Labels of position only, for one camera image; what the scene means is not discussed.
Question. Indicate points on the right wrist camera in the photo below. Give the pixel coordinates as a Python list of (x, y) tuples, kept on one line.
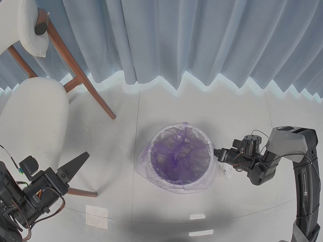
[(237, 144)]

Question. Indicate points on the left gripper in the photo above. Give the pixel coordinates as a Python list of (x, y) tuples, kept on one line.
[(45, 193)]

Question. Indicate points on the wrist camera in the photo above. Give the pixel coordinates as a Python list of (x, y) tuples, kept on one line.
[(237, 144), (29, 166)]

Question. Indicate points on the white trash bin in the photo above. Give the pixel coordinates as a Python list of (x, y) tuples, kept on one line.
[(201, 180)]

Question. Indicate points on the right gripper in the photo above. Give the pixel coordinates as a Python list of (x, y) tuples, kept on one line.
[(232, 156)]

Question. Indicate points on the purple plastic bag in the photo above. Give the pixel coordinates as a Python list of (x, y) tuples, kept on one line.
[(174, 152)]

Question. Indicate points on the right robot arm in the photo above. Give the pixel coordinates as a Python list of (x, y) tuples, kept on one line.
[(285, 140)]

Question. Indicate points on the white plastic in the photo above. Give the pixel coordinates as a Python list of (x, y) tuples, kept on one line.
[(227, 171)]

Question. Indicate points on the pale blue curtain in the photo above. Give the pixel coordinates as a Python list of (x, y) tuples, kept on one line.
[(176, 34)]

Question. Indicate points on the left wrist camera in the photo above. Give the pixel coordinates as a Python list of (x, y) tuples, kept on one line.
[(29, 166)]

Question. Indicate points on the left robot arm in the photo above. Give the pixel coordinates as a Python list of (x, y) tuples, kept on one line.
[(10, 198)]

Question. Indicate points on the white cushioned wooden chair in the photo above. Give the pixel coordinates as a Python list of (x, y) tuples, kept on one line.
[(32, 120)]

